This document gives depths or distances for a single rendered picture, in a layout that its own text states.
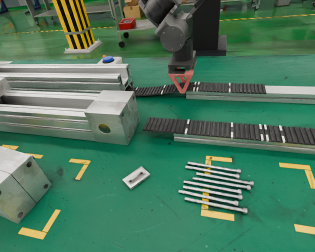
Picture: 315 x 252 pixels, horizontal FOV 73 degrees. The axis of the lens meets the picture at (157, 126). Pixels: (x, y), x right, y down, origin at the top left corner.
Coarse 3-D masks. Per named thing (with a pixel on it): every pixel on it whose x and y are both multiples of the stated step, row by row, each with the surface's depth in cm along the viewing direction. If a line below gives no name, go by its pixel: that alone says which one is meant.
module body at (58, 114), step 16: (0, 96) 64; (16, 96) 62; (32, 96) 60; (48, 96) 59; (64, 96) 58; (80, 96) 57; (96, 96) 56; (0, 112) 57; (16, 112) 55; (32, 112) 54; (48, 112) 52; (64, 112) 51; (80, 112) 50; (0, 128) 62; (16, 128) 60; (32, 128) 58; (48, 128) 56; (64, 128) 56; (80, 128) 53
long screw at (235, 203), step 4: (180, 192) 40; (184, 192) 40; (188, 192) 39; (192, 192) 39; (196, 196) 39; (200, 196) 39; (204, 196) 38; (208, 196) 38; (216, 200) 38; (220, 200) 37; (224, 200) 37; (228, 200) 37; (236, 200) 37; (236, 204) 36
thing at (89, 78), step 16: (0, 64) 85; (16, 64) 82; (32, 64) 80; (48, 64) 78; (64, 64) 76; (80, 64) 75; (96, 64) 73; (112, 64) 71; (128, 64) 70; (16, 80) 76; (32, 80) 74; (48, 80) 72; (64, 80) 69; (80, 80) 67; (96, 80) 66; (112, 80) 64; (128, 80) 71
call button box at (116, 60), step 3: (114, 57) 83; (117, 57) 82; (120, 57) 82; (102, 60) 81; (111, 60) 80; (114, 60) 80; (117, 60) 80; (120, 60) 82; (99, 63) 80; (102, 63) 80; (105, 63) 79; (108, 63) 79; (111, 63) 78; (114, 63) 78; (117, 63) 80; (120, 63) 82
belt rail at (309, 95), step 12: (192, 96) 64; (204, 96) 63; (216, 96) 62; (228, 96) 62; (240, 96) 61; (252, 96) 60; (264, 96) 59; (276, 96) 57; (288, 96) 57; (300, 96) 56; (312, 96) 55
